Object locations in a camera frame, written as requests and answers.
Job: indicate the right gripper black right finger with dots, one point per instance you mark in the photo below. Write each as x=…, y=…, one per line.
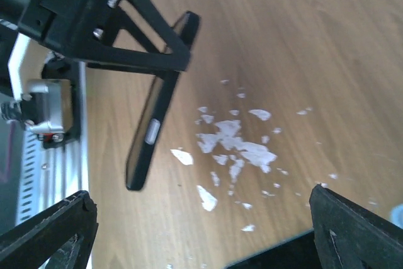
x=347, y=235

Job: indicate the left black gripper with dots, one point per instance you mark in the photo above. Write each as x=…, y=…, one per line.
x=88, y=29

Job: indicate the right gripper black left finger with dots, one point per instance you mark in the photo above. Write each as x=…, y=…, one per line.
x=61, y=236

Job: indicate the black phone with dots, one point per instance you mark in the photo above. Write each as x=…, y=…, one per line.
x=156, y=106

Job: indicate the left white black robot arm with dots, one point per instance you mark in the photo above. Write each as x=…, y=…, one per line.
x=80, y=30

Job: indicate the white debris pile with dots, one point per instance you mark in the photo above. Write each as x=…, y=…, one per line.
x=247, y=167

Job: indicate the slotted grey cable duct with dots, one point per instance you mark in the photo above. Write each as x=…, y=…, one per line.
x=29, y=187

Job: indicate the aluminium front rail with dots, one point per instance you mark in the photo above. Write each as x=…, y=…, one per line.
x=65, y=168

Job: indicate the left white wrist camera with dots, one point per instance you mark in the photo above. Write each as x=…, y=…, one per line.
x=29, y=106

